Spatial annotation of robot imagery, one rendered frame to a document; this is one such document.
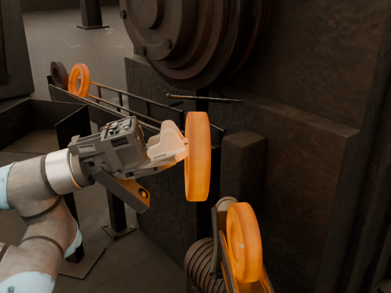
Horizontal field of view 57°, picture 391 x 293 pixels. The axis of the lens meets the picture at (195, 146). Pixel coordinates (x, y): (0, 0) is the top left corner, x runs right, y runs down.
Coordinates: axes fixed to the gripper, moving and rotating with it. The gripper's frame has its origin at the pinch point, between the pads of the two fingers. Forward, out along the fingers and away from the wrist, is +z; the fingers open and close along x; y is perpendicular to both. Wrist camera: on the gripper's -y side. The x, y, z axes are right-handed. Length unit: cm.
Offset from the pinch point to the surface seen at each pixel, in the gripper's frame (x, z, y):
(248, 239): -5.6, 4.6, -18.2
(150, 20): 38.2, -3.7, 17.2
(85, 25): 721, -182, -40
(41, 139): 75, -61, -18
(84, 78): 116, -48, -9
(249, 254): -7.1, 4.0, -20.3
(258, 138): 27.7, 14.7, -16.8
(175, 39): 31.3, 1.0, 12.3
